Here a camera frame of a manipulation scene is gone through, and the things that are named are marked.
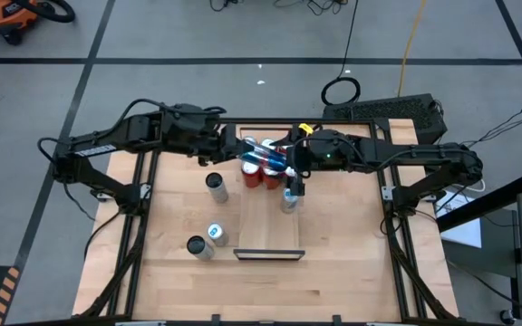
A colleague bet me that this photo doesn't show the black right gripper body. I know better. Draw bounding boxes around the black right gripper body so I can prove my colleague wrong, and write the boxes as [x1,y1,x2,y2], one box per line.
[287,129,357,176]

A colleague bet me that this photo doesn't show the black aluminium table frame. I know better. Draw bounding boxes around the black aluminium table frame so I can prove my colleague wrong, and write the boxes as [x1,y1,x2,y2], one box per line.
[72,101,459,326]

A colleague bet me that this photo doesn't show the black hanging cable with coil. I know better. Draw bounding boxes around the black hanging cable with coil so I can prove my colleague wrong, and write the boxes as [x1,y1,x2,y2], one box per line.
[319,0,363,108]

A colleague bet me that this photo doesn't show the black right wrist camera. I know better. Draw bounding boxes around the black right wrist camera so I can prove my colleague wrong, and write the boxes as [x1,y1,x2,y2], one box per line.
[287,174,306,197]

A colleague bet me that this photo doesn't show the black floor cable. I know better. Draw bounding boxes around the black floor cable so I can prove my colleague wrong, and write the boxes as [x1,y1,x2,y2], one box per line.
[274,0,351,17]
[208,0,244,13]

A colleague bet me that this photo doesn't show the white paper sheet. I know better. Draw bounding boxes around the white paper sheet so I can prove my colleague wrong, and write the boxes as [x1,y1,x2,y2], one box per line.
[435,192,483,249]

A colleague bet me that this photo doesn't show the silver blue slim can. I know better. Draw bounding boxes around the silver blue slim can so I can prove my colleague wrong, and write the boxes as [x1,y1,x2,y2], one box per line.
[280,187,301,215]
[238,147,289,172]
[206,222,229,248]

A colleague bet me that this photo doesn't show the wooden shelf with black frames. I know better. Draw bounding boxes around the wooden shelf with black frames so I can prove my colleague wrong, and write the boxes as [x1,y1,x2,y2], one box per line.
[233,127,307,263]

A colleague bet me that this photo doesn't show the yellow hanging cable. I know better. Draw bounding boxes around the yellow hanging cable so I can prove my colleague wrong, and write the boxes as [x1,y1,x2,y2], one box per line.
[396,0,428,99]

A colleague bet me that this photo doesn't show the white tall Celsius can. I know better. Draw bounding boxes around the white tall Celsius can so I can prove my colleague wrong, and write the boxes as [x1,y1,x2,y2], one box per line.
[205,171,230,204]
[186,235,216,263]

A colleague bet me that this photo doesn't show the black desk beam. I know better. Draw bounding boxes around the black desk beam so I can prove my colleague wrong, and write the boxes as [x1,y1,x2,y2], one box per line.
[436,171,522,233]

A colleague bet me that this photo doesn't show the black vacuum hose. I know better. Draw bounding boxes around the black vacuum hose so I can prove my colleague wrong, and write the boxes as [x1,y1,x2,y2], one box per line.
[15,0,76,24]

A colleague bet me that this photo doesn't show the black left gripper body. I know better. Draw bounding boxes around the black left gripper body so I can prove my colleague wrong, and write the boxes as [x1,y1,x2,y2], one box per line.
[188,124,244,165]

